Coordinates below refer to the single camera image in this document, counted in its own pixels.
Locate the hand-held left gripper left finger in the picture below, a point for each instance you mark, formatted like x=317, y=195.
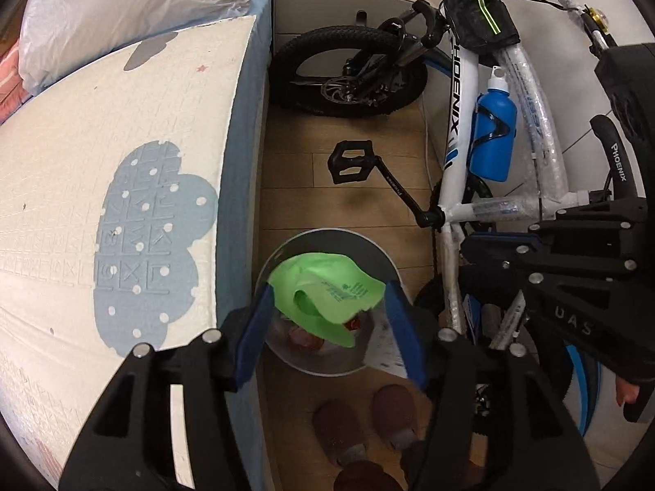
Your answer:
x=253, y=337

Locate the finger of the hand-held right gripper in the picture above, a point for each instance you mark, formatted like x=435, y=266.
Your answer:
x=588, y=217
x=491, y=251

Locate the brown slipper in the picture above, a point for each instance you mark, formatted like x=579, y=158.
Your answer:
x=394, y=409
x=337, y=429

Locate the blue sheeted mattress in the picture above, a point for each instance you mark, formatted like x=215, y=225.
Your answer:
x=240, y=163

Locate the grey round trash bin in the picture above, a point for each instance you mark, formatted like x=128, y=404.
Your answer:
x=332, y=238

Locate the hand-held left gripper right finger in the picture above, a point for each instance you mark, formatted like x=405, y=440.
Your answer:
x=407, y=337

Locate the brass bicycle bell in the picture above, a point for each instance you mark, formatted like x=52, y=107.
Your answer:
x=596, y=18

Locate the blue water bottle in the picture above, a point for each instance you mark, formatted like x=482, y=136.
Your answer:
x=494, y=133

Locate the white black bicycle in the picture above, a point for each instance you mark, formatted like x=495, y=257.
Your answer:
x=460, y=128

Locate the person's right hand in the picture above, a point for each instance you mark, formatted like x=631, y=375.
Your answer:
x=630, y=399

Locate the red paper packet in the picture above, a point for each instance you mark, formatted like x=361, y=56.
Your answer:
x=353, y=325

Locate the green plastic bag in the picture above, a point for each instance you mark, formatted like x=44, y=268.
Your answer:
x=317, y=286

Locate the white pillow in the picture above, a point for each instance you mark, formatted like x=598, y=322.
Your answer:
x=128, y=10

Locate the printed foam play mat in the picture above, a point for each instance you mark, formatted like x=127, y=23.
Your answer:
x=77, y=189

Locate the black bicycle frame bag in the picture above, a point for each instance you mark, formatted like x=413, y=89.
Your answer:
x=476, y=15

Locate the white paper label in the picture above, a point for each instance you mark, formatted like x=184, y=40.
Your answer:
x=381, y=350

